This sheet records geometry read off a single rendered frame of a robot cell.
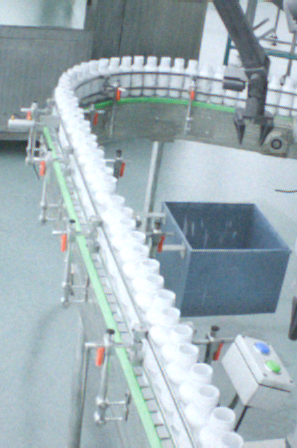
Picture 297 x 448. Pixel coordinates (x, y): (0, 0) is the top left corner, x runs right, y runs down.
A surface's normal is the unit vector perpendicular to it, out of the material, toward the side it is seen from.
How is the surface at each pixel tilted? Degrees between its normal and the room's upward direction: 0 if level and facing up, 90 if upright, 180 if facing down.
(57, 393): 0
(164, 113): 90
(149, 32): 90
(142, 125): 89
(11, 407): 0
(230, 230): 90
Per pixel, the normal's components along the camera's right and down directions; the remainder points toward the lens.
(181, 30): 0.24, 0.45
